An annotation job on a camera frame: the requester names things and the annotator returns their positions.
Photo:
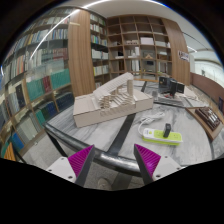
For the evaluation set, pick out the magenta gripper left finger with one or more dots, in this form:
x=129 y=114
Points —
x=80 y=163

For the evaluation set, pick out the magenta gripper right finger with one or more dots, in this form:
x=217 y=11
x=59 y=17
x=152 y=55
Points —
x=147 y=161

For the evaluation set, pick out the black charger plug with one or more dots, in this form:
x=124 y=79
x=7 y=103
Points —
x=167 y=130

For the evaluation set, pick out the white green power strip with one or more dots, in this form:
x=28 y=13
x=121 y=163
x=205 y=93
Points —
x=157 y=136

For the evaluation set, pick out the round marble table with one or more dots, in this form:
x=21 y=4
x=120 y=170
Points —
x=114 y=140

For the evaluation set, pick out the flat grey model board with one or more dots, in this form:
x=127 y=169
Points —
x=169 y=101

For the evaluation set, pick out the white architectural building model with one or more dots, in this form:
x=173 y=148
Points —
x=114 y=99

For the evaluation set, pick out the dark wooden architectural model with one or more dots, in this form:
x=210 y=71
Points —
x=209 y=117

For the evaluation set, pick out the glass-front bookcase with books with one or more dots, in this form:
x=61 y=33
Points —
x=35 y=81

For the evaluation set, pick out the open wooden shelving unit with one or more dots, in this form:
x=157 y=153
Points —
x=138 y=44

